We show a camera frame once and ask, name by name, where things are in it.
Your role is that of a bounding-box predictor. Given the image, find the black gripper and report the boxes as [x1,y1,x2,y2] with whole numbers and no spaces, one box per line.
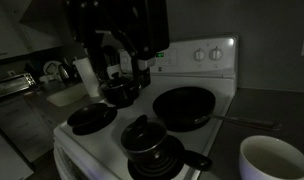
[131,68,152,90]

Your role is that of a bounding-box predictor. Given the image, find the glass lid with black knob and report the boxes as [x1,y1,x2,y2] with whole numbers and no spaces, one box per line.
[120,114,168,154]

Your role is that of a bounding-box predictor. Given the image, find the large pot lid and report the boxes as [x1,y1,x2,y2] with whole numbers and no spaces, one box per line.
[99,71,137,90]

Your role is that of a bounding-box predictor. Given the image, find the large black pot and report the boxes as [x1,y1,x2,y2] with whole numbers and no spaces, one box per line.
[99,71,140,109]

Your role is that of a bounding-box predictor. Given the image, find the round white plate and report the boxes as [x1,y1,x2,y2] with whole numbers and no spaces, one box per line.
[42,60,62,80]

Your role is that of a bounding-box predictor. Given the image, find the large black frying pan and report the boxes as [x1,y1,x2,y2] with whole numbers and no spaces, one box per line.
[152,86,283,133]

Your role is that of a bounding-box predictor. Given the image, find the white paper towel roll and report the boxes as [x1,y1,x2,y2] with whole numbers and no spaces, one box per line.
[72,57,102,98]

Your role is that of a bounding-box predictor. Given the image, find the white stove knob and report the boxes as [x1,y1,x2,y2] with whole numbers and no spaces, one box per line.
[193,48,206,62]
[209,46,224,62]

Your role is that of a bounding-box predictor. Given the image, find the small black frying pan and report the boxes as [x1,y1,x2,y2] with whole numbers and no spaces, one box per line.
[66,102,119,131]

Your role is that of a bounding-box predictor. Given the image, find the white electric stove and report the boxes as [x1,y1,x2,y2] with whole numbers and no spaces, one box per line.
[52,33,240,180]

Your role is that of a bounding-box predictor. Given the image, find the dark kettle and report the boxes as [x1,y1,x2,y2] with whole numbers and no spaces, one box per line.
[57,63,72,81]

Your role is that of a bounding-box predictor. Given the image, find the silver toaster oven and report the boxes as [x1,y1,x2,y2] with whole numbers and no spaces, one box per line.
[0,72,38,98]

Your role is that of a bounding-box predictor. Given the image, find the white bowl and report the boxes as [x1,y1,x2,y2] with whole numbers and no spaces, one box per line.
[239,134,304,180]

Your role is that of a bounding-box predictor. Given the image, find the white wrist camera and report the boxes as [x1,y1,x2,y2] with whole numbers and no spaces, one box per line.
[136,58,157,71]

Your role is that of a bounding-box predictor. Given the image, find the small black pot with handle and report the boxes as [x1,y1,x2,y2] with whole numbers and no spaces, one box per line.
[120,114,214,173]

